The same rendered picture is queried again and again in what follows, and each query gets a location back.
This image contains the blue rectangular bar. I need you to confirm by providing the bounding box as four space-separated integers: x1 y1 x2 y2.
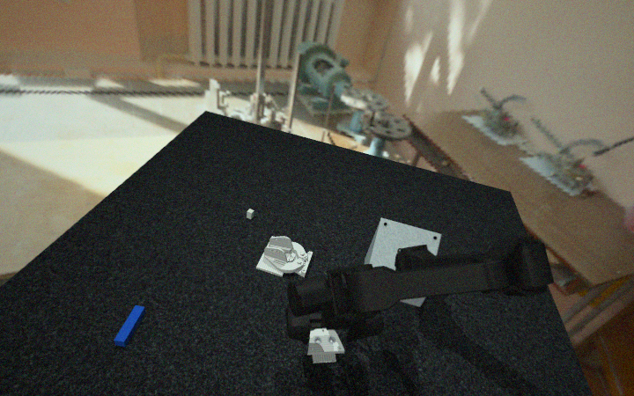
114 305 145 347

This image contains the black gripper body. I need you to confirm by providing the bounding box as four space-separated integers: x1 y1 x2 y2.
286 305 384 339

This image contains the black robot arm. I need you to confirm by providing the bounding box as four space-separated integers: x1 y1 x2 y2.
287 236 554 320

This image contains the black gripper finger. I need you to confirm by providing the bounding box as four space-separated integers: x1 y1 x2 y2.
346 321 373 343
295 336 310 345

